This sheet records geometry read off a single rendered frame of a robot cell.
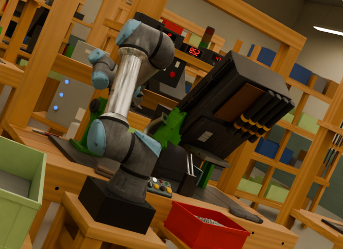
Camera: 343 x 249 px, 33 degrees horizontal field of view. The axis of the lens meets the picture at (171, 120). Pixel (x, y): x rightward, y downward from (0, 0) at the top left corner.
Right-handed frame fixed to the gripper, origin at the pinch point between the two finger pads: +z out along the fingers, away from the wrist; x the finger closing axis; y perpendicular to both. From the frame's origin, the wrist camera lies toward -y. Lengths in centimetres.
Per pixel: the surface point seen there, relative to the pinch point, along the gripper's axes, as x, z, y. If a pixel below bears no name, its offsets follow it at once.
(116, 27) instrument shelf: 31.0, -24.0, -0.7
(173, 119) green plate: -1.4, 17.6, 7.1
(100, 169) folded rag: -44.5, -10.4, -5.6
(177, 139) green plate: -8.7, 23.8, 5.5
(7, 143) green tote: -61, -55, -6
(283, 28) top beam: 82, 58, 47
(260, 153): 332, 433, -194
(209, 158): -21.0, 31.7, 20.0
